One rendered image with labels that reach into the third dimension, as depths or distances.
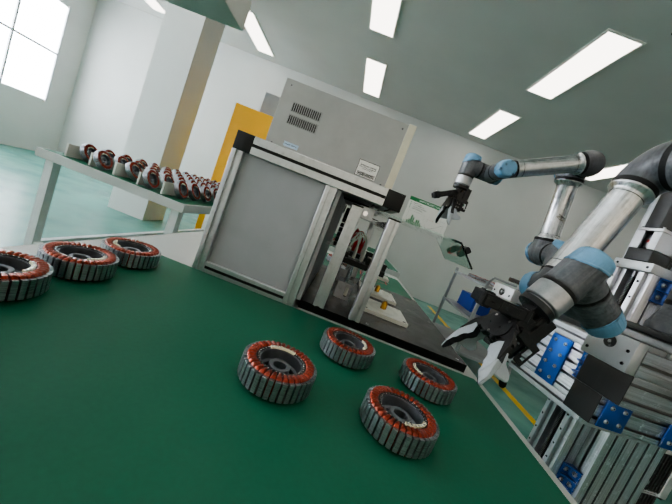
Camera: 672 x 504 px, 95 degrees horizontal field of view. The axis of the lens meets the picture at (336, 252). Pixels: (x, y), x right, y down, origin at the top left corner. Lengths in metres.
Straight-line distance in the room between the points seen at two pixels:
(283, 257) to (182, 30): 4.42
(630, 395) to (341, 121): 1.08
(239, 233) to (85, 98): 7.92
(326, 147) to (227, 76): 6.45
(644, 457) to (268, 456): 1.50
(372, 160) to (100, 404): 0.78
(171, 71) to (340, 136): 4.09
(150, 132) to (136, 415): 4.55
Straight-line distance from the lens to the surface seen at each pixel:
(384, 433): 0.47
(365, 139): 0.93
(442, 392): 0.65
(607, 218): 0.97
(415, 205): 6.44
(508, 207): 7.04
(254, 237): 0.82
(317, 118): 0.95
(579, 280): 0.75
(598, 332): 0.85
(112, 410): 0.41
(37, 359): 0.48
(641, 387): 1.24
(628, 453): 1.67
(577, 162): 1.67
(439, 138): 6.73
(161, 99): 4.86
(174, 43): 5.01
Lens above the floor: 1.01
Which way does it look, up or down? 7 degrees down
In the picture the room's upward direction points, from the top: 22 degrees clockwise
